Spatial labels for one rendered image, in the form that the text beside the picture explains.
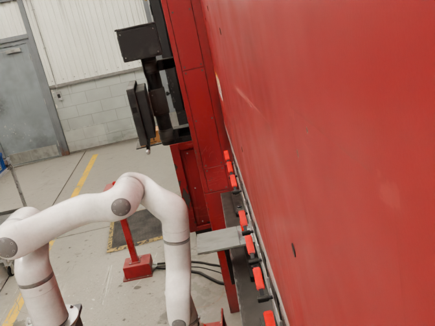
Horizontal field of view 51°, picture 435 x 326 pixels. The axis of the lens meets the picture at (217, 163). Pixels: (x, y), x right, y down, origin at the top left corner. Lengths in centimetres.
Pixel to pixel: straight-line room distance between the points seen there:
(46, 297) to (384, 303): 152
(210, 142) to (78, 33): 623
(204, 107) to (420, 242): 254
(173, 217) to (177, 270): 19
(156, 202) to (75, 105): 745
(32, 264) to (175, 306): 50
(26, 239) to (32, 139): 760
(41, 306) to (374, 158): 158
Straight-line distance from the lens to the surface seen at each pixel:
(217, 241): 201
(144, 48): 283
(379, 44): 19
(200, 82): 268
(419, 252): 19
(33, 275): 168
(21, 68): 896
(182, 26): 266
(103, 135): 891
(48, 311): 174
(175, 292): 156
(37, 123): 905
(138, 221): 501
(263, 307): 178
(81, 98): 884
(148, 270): 392
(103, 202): 144
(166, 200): 148
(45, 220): 157
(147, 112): 288
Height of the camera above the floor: 191
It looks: 18 degrees down
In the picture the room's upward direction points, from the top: 12 degrees counter-clockwise
